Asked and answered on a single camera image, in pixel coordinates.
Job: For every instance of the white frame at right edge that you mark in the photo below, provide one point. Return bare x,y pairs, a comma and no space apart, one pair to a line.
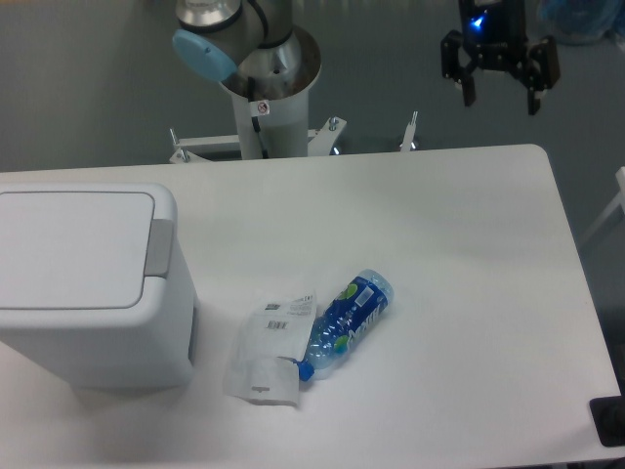
608,219

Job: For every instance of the clear plastic packaging bag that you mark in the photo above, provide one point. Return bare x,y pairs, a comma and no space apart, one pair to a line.
263,360

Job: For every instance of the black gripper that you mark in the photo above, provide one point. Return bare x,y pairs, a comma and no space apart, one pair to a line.
493,35

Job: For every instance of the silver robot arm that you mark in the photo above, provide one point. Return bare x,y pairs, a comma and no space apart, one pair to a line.
215,37

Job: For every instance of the blue plastic water bottle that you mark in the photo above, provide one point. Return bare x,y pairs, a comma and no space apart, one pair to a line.
344,322

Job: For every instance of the white metal base frame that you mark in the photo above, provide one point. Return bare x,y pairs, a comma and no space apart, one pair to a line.
260,138

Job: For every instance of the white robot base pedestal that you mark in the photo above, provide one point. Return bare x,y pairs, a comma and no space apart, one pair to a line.
273,107

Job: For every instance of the black clamp at table edge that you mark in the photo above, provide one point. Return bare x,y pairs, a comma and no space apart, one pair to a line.
608,416

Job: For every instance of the white plastic trash can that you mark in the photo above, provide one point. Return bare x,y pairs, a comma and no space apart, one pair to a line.
95,287

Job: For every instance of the blue plastic bag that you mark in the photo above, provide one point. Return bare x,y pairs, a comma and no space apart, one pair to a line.
578,22

